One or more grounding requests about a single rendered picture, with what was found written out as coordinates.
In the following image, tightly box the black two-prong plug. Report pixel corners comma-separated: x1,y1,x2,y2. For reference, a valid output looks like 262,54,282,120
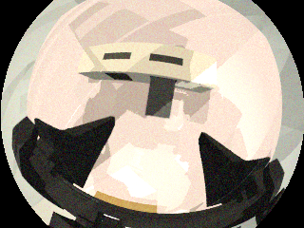
144,76,175,119

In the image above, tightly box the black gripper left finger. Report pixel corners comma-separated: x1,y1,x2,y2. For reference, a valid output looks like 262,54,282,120
34,115,115,189

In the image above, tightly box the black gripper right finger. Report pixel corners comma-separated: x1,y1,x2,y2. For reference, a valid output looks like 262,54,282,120
198,132,271,206

